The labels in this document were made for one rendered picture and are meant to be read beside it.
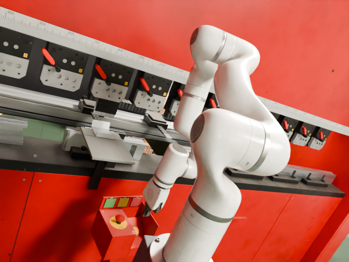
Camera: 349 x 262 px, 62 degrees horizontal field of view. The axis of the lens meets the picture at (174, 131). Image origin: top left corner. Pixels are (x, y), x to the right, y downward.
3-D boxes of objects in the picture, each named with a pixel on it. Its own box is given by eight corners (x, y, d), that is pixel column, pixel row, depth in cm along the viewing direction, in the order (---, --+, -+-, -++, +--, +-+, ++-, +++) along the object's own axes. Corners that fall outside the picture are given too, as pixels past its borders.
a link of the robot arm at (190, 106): (214, 105, 117) (189, 175, 118) (179, 92, 111) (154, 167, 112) (225, 107, 108) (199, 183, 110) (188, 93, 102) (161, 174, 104)
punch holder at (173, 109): (169, 114, 144) (182, 83, 139) (162, 107, 151) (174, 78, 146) (193, 120, 152) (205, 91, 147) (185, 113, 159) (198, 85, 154)
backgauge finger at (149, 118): (158, 139, 158) (162, 131, 157) (142, 119, 179) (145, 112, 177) (176, 142, 165) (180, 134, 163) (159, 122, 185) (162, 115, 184)
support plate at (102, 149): (91, 159, 110) (92, 157, 109) (80, 128, 130) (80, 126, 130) (134, 164, 119) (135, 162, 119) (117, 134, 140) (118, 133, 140)
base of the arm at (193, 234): (226, 293, 73) (260, 237, 68) (158, 293, 65) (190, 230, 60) (198, 238, 90) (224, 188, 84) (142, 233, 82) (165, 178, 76)
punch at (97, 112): (93, 115, 131) (99, 95, 128) (92, 113, 132) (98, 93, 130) (113, 119, 136) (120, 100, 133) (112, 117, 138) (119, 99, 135)
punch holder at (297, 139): (292, 143, 198) (304, 121, 193) (283, 138, 205) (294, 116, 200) (305, 146, 206) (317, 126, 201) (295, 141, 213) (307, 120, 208)
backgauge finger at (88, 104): (86, 126, 137) (90, 116, 135) (78, 105, 157) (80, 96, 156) (110, 130, 143) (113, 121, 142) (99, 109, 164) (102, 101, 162)
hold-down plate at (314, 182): (305, 184, 223) (307, 181, 222) (300, 181, 227) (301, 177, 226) (326, 187, 239) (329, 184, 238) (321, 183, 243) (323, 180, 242)
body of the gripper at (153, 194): (149, 171, 114) (138, 193, 118) (161, 189, 107) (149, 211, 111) (164, 172, 118) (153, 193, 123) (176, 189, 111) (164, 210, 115)
